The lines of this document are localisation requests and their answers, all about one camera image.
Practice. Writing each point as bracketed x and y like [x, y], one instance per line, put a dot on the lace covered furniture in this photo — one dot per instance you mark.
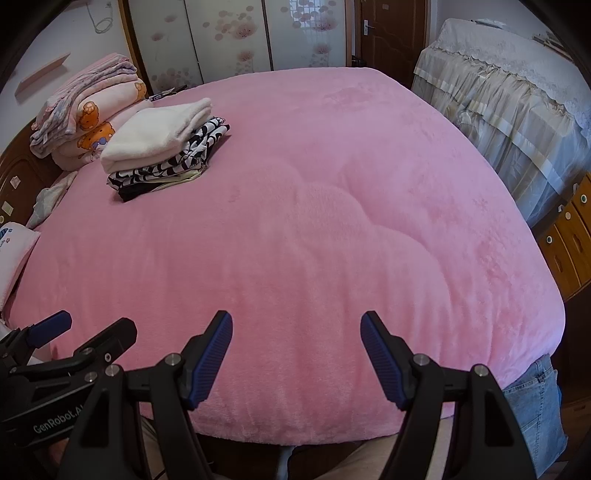
[508, 92]

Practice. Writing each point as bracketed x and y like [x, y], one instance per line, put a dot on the lavender patterned folded quilt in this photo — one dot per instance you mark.
[78, 87]

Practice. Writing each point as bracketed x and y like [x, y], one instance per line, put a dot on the pink wall shelf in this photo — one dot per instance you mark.
[41, 76]

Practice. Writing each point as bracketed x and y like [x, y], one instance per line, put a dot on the floral sliding door wardrobe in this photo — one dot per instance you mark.
[221, 37]

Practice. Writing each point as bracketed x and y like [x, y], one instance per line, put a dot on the black folded garment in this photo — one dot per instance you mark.
[134, 191]

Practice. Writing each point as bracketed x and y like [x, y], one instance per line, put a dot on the wooden drawer cabinet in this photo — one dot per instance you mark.
[572, 240]

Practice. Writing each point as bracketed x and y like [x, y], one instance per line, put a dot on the pink fleece blanket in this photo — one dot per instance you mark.
[323, 207]

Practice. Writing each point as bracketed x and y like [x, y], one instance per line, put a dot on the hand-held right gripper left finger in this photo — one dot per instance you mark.
[207, 360]

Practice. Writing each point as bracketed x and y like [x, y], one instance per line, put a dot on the white crumpled cloth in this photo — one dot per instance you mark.
[51, 198]

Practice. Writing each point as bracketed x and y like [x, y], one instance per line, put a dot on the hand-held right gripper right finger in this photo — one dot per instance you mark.
[383, 360]

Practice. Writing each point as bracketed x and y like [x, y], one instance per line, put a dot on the small dark object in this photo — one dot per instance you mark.
[168, 92]

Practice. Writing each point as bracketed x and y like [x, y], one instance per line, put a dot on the white fluffy cardigan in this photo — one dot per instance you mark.
[147, 134]

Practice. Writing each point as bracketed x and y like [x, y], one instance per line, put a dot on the black and white printed garment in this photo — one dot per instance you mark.
[203, 138]

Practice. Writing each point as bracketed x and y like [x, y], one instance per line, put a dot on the brown wooden door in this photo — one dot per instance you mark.
[397, 41]

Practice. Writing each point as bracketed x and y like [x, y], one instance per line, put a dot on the white printed pillow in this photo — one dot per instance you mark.
[14, 254]

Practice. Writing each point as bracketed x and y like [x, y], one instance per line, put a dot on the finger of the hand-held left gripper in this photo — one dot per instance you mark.
[115, 334]
[48, 325]

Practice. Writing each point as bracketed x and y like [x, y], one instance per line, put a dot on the bear print folded quilt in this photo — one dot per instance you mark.
[92, 129]

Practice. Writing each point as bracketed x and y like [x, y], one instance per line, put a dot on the wooden headboard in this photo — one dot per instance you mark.
[18, 184]

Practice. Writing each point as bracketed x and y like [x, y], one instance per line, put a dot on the stack of books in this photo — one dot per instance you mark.
[549, 41]

